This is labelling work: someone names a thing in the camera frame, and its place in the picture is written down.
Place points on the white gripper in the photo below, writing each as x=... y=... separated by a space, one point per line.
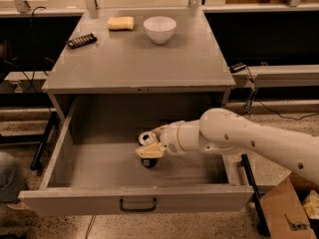
x=170 y=135

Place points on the blue pepsi can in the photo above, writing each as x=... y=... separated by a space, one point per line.
x=148 y=150

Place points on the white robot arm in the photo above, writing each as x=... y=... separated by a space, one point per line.
x=222 y=130

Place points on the grey open top drawer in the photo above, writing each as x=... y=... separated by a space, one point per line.
x=94 y=164

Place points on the white ceramic bowl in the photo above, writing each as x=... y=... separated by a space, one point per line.
x=159 y=29

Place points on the small black power adapter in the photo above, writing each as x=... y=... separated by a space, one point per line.
x=237 y=68

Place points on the yellow sponge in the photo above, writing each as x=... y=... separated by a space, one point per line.
x=121 y=23

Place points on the black metal table leg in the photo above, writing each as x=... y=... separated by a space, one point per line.
x=262 y=225

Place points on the brown cardboard box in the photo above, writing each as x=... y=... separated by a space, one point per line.
x=283 y=210

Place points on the black metal left stand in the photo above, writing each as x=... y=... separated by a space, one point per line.
x=41 y=139

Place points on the person's grey trouser leg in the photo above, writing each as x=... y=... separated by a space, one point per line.
x=12 y=180

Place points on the yellow packet in box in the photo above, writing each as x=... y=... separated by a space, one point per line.
x=311 y=205

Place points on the black drawer handle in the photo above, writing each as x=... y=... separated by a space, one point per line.
x=138 y=206

